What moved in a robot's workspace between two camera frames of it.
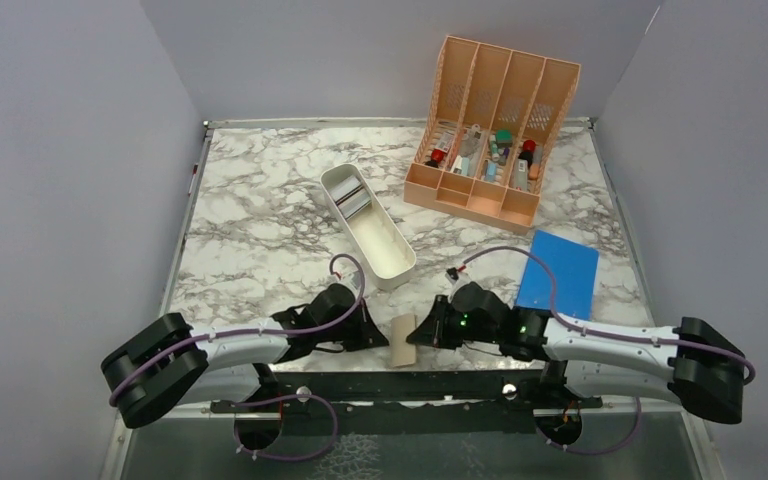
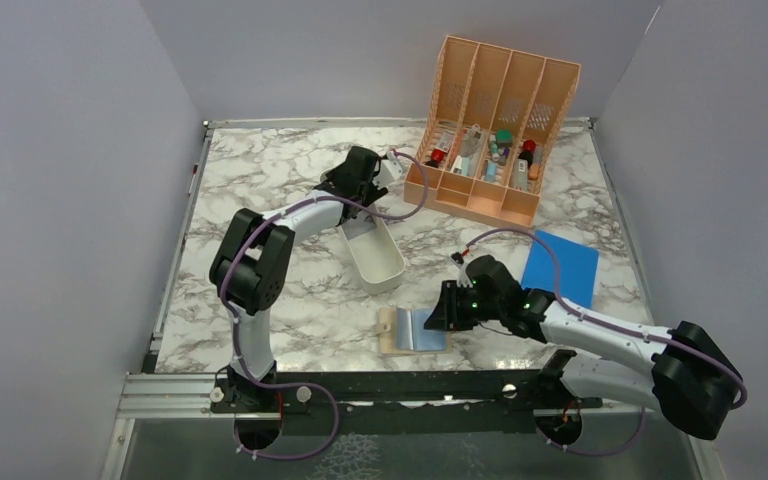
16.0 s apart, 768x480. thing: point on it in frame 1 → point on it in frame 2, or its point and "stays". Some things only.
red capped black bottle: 437,155 stays
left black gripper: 368,334 → 372,190
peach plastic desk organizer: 488,132 stays
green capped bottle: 504,137 stays
